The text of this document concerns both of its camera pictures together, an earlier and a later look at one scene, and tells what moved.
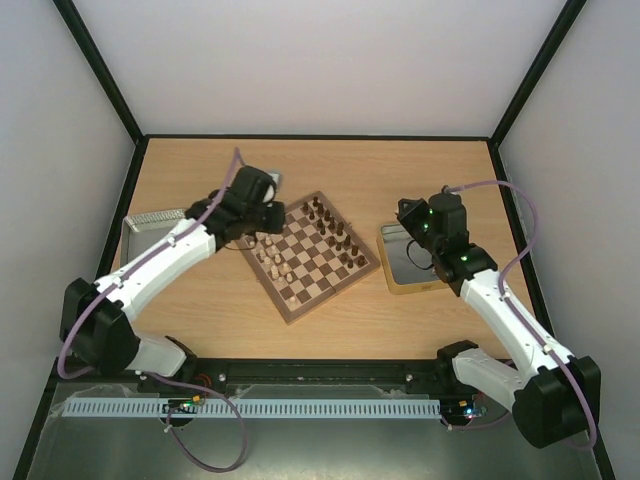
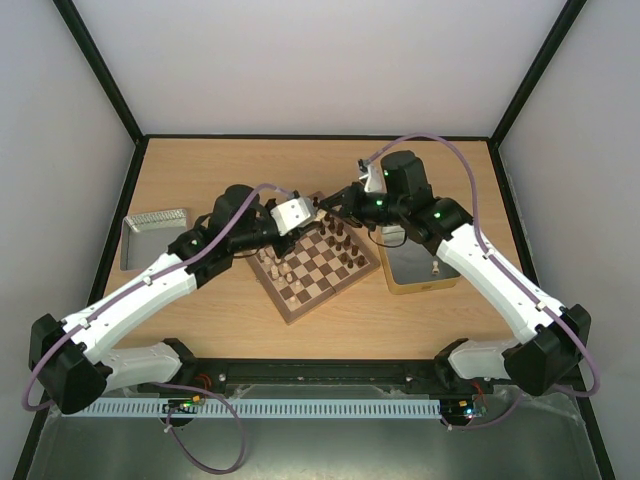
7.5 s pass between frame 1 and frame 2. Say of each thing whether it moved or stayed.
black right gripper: moved
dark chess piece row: stayed
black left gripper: moved
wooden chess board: stayed
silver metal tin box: stayed
